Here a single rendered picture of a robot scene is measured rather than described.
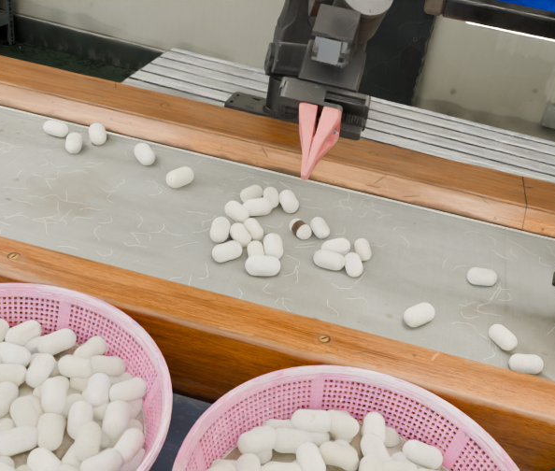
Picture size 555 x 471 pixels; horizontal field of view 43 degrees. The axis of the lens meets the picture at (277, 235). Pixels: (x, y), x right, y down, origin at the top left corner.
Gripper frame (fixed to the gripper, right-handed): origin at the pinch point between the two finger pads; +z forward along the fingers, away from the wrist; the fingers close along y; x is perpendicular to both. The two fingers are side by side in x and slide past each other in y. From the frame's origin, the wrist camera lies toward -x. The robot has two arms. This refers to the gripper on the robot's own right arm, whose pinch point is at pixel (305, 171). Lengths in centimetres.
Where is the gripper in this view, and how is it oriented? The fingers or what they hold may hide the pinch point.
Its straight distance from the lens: 78.2
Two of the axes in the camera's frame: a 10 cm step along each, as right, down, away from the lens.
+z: -2.6, 9.2, -2.8
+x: 0.4, 3.0, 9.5
